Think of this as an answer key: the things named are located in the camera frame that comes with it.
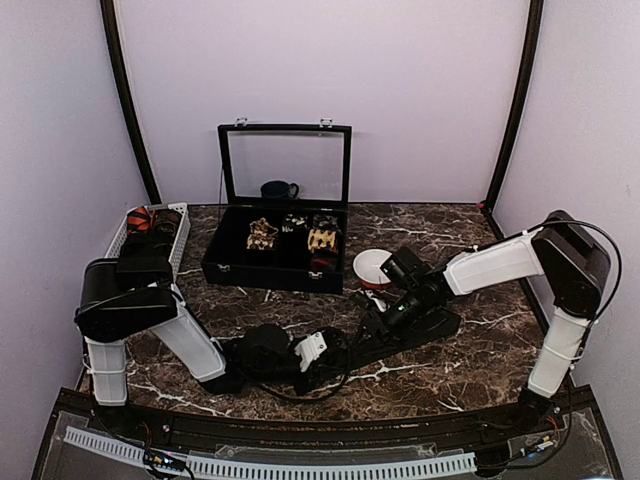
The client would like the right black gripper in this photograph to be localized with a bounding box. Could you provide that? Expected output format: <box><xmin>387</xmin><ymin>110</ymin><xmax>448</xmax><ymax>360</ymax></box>
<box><xmin>350</xmin><ymin>286</ymin><xmax>430</xmax><ymax>356</ymax></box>

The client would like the black necktie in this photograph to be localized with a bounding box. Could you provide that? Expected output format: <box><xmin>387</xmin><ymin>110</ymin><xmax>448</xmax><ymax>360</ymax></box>
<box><xmin>351</xmin><ymin>308</ymin><xmax>461</xmax><ymax>368</ymax></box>

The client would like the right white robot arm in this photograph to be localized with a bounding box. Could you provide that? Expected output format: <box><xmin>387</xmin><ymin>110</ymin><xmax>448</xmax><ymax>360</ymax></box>
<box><xmin>356</xmin><ymin>210</ymin><xmax>622</xmax><ymax>434</ymax></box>

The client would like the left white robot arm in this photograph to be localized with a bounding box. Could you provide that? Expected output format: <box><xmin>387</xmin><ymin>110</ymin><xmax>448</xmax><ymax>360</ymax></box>
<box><xmin>74</xmin><ymin>257</ymin><xmax>353</xmax><ymax>436</ymax></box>

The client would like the white and orange bowl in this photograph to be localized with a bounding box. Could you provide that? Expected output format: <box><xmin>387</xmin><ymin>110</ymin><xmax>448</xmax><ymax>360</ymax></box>
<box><xmin>352</xmin><ymin>249</ymin><xmax>391</xmax><ymax>290</ymax></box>

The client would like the red black rolled tie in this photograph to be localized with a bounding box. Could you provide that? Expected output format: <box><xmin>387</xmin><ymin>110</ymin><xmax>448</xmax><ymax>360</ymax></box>
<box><xmin>310</xmin><ymin>250</ymin><xmax>339</xmax><ymax>272</ymax></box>

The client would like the tan patterned rolled tie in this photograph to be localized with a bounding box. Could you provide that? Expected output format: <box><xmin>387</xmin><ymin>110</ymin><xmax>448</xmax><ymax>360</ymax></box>
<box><xmin>307</xmin><ymin>214</ymin><xmax>342</xmax><ymax>253</ymax></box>

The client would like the leopard print rolled tie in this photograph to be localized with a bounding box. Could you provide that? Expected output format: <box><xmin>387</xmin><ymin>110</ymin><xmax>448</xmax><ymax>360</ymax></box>
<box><xmin>246</xmin><ymin>218</ymin><xmax>279</xmax><ymax>251</ymax></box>

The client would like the black white rolled tie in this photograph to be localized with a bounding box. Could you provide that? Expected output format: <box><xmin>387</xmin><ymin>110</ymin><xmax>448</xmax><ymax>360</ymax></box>
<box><xmin>281</xmin><ymin>213</ymin><xmax>310</xmax><ymax>234</ymax></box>

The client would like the black tie storage box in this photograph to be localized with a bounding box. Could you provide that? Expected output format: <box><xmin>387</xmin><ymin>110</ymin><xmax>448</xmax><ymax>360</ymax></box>
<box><xmin>201</xmin><ymin>120</ymin><xmax>352</xmax><ymax>294</ymax></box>

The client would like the dark blue mug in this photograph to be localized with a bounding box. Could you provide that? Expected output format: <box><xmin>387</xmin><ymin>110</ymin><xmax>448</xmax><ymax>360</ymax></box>
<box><xmin>260</xmin><ymin>180</ymin><xmax>300</xmax><ymax>200</ymax></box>

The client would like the brown rolled tie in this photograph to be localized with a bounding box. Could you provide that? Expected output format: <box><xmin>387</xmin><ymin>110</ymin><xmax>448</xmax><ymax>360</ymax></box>
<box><xmin>152</xmin><ymin>209</ymin><xmax>182</xmax><ymax>235</ymax></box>

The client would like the orange striped rolled tie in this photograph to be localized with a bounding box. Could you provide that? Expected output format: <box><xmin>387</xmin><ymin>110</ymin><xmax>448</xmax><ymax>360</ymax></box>
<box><xmin>126</xmin><ymin>206</ymin><xmax>155</xmax><ymax>235</ymax></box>

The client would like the white plastic basket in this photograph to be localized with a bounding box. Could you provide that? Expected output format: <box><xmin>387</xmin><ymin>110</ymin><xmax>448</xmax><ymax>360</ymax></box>
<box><xmin>105</xmin><ymin>202</ymin><xmax>191</xmax><ymax>280</ymax></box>

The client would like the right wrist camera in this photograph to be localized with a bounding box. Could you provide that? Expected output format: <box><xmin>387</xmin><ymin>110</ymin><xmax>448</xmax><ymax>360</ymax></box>
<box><xmin>380</xmin><ymin>246</ymin><xmax>432</xmax><ymax>290</ymax></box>

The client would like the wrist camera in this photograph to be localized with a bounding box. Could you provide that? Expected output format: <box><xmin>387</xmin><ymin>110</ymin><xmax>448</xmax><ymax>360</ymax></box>
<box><xmin>380</xmin><ymin>246</ymin><xmax>432</xmax><ymax>290</ymax></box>
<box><xmin>241</xmin><ymin>324</ymin><xmax>290</xmax><ymax>369</ymax></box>

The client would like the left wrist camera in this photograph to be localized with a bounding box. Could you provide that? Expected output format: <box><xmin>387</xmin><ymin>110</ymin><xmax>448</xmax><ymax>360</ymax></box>
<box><xmin>241</xmin><ymin>324</ymin><xmax>290</xmax><ymax>369</ymax></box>

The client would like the white cable duct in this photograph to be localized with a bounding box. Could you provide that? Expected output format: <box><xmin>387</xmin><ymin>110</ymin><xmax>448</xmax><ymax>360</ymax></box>
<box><xmin>63</xmin><ymin>427</ymin><xmax>477</xmax><ymax>479</ymax></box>

